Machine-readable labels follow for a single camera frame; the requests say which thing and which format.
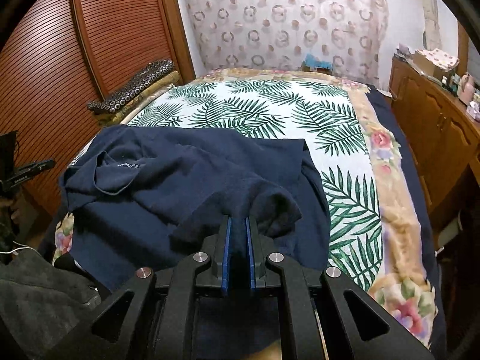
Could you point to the palm leaf print bedspread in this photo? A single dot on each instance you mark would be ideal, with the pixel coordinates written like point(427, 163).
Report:
point(320, 114)

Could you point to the circle pattern pink curtain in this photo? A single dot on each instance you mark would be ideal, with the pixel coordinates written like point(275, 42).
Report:
point(280, 34)

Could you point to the navy blue shirt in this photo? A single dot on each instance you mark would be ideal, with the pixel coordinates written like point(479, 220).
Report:
point(149, 196)

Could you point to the wooden sideboard cabinet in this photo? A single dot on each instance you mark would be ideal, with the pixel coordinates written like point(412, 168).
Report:
point(444, 142)

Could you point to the grey trousers leg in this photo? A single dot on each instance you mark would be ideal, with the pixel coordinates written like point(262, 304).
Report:
point(40, 304)

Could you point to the wooden louvered wardrobe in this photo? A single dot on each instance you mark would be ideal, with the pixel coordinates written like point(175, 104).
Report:
point(66, 53)

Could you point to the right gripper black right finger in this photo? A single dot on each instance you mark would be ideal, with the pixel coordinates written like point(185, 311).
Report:
point(259, 248)

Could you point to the spotted cardboard box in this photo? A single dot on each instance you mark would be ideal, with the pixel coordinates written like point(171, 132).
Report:
point(435, 63)

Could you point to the pink ceramic jug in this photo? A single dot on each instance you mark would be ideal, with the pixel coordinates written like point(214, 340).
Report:
point(466, 89)

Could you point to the floral beige blanket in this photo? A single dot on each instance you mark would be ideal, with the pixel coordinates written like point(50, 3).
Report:
point(406, 283)

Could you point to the folded tan cloth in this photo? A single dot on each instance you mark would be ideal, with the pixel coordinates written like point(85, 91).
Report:
point(138, 102)

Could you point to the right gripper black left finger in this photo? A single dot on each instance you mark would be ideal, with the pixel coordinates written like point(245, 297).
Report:
point(215, 280)

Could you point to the folded patterned navy cloth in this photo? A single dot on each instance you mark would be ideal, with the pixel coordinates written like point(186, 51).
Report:
point(140, 81)

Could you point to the blue item behind bed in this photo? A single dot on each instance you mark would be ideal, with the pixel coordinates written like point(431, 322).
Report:
point(313, 64)

